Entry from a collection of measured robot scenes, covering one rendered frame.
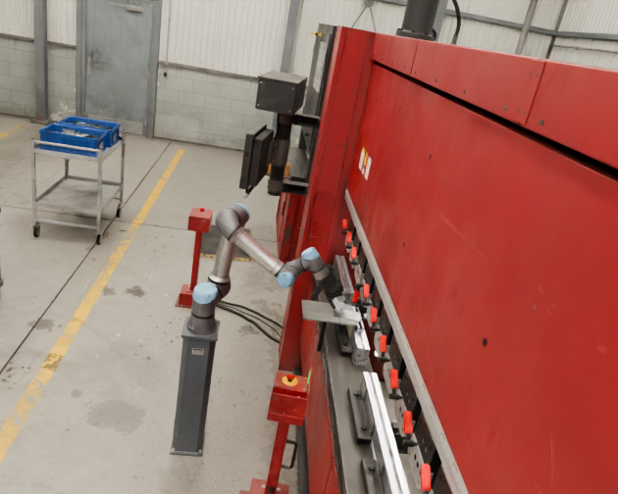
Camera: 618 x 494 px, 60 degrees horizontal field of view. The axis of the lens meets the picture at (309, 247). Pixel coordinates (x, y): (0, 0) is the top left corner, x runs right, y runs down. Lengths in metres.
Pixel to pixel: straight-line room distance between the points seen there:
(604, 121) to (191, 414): 2.51
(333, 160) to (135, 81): 6.78
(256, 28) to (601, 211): 8.68
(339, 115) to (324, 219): 0.65
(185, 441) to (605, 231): 2.60
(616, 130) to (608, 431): 0.45
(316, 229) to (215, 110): 6.42
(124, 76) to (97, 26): 0.82
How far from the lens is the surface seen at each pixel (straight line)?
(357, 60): 3.18
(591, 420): 0.96
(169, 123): 9.75
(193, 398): 2.97
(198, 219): 4.14
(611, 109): 1.00
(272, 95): 3.34
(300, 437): 3.35
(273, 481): 2.82
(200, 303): 2.67
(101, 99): 9.89
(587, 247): 1.00
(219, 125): 9.65
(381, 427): 2.10
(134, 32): 9.64
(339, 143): 3.24
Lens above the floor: 2.28
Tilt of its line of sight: 22 degrees down
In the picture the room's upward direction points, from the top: 11 degrees clockwise
